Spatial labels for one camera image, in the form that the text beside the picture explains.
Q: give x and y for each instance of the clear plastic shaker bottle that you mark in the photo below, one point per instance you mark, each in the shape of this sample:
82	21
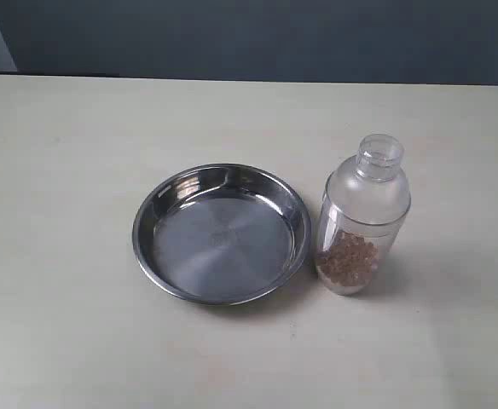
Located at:
364	204

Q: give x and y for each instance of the round stainless steel plate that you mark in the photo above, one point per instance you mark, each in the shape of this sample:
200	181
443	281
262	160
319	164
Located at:
221	234

